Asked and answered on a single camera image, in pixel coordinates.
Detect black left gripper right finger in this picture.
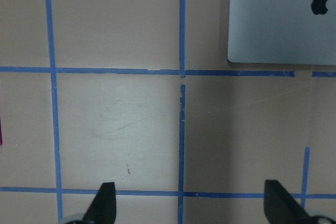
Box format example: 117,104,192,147
264,179,319,224

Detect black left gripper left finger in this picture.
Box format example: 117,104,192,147
81,182,116,224

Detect pink marker pen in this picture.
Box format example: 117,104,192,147
0,120,3,147

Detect grey closed laptop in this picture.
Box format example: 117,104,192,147
227,0,335,66

